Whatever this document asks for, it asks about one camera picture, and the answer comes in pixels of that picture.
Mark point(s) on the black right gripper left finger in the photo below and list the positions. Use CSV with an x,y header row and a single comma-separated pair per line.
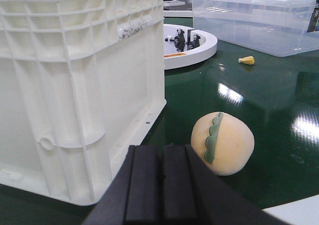
x,y
133,196

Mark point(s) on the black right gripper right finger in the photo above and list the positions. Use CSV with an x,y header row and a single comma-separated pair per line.
x,y
193,195

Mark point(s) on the white plastic tote crate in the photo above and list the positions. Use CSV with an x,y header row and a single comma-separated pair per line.
x,y
80,81

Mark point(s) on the small yellow toy piece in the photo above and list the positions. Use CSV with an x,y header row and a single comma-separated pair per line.
x,y
249,60

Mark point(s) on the black bearing mechanism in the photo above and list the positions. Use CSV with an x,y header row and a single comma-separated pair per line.
x,y
183,40

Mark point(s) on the clear plastic storage bin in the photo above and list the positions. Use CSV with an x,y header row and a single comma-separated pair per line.
x,y
276,27

